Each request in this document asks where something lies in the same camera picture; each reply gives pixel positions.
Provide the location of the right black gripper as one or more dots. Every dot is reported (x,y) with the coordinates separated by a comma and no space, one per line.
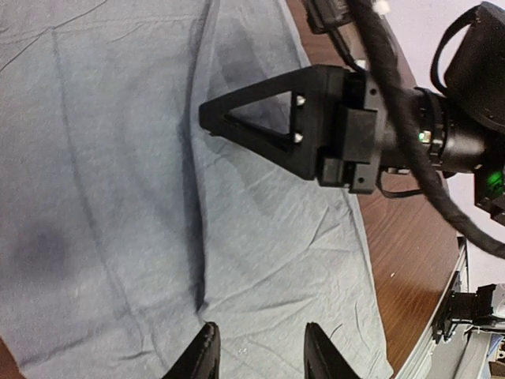
(414,122)

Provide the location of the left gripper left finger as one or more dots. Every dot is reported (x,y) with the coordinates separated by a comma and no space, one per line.
(201,359)

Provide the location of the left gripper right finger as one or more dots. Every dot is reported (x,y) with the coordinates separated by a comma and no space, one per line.
(322,360)

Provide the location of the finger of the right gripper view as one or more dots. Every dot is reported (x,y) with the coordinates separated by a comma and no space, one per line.
(288,120)

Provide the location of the grey long sleeve shirt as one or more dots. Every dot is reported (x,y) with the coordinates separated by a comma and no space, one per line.
(125,226)

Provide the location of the aluminium front rail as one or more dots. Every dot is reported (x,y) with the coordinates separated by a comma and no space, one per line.
(419,362)

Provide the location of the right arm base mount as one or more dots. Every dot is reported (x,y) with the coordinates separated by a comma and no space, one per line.
(483,310)

